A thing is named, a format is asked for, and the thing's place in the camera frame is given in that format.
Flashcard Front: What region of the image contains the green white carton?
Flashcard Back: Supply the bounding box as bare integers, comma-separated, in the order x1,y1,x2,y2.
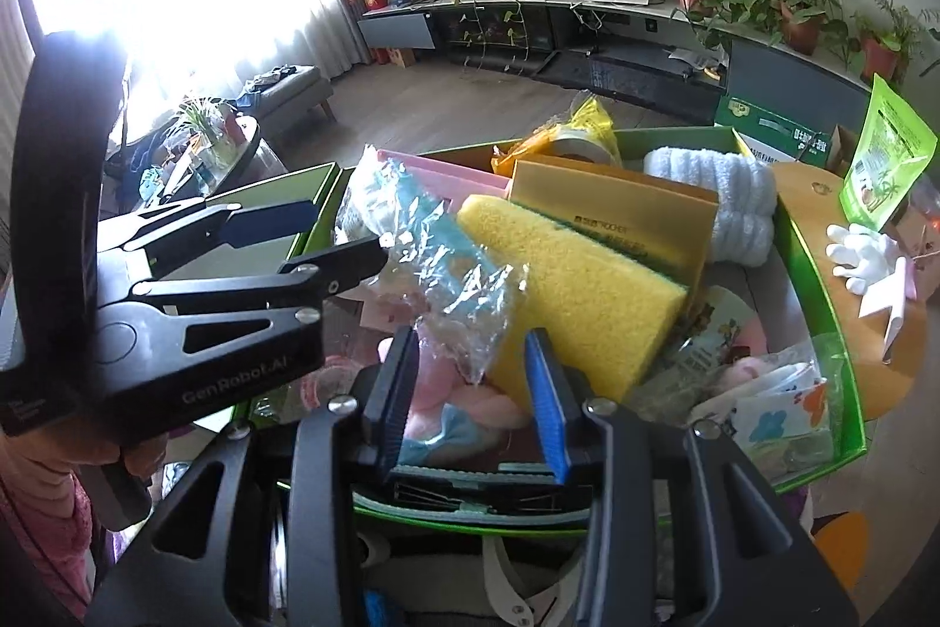
714,96,834,167

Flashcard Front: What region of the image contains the potted spider plant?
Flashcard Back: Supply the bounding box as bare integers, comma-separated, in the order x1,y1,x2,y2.
165,94,245,165

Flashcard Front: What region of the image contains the white towel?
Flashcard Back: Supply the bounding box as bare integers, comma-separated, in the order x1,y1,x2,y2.
644,146,778,267

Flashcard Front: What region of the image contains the yellow sponge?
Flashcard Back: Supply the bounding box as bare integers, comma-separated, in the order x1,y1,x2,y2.
456,193,691,404

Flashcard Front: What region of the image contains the clear packet with blue cloth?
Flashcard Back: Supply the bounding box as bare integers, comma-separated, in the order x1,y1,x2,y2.
338,153,531,382

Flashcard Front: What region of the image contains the green stand-up pouch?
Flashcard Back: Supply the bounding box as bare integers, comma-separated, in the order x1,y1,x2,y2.
839,73,940,232

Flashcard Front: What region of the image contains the grey ottoman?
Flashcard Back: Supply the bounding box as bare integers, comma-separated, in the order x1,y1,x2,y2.
242,63,335,121

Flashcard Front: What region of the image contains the person's left forearm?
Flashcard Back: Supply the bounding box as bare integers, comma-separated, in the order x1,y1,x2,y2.
0,428,100,621

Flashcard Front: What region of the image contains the pink and blue plush item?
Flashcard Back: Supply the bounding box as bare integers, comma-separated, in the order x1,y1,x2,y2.
407,340,541,452

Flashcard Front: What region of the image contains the round wooden side table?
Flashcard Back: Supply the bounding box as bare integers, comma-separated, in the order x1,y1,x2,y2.
771,160,940,426

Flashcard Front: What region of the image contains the person's left hand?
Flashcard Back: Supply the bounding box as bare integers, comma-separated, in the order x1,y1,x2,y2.
121,433,172,480

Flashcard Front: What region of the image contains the colourful picture booklet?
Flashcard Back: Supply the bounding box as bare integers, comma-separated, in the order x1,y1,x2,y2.
690,285,770,378

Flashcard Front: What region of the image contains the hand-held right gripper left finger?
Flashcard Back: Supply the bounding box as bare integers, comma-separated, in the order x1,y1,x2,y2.
88,326,421,627

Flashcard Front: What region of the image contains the dark round coffee table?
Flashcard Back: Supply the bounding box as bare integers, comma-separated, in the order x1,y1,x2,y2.
110,116,289,209

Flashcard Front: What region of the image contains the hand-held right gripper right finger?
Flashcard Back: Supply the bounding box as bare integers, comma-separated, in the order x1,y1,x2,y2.
523,328,862,627

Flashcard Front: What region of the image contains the tan paper box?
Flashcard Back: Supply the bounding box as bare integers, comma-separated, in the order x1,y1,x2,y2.
506,159,721,290

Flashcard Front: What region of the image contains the yellow plastic bag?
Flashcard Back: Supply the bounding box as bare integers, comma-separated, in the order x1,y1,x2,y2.
491,96,624,176

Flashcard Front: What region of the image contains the tv cabinet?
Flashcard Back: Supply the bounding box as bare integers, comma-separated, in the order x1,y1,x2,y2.
358,0,940,158

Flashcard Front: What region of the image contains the pink flat box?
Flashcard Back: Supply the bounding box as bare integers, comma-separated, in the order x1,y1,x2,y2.
378,149,511,217

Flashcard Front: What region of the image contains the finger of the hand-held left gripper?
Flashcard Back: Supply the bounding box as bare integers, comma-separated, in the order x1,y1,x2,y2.
130,234,390,324
119,198,319,255

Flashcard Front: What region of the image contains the flower print mask pack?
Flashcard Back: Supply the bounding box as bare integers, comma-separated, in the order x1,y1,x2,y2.
694,363,838,474

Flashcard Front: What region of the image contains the white hand-shaped ornament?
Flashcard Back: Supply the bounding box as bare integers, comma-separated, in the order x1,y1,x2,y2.
826,223,903,299

